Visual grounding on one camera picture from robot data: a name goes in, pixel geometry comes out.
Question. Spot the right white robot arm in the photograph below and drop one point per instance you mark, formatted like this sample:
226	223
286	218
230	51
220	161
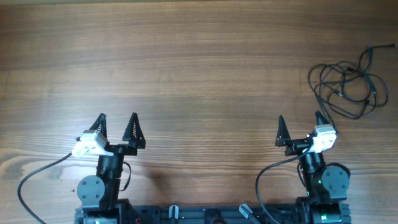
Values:
326	184

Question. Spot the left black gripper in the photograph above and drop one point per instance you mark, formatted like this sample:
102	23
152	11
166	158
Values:
129	149

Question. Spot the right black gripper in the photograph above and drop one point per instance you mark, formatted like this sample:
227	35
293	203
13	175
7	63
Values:
284	139

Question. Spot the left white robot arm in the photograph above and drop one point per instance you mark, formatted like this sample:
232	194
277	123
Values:
99	193

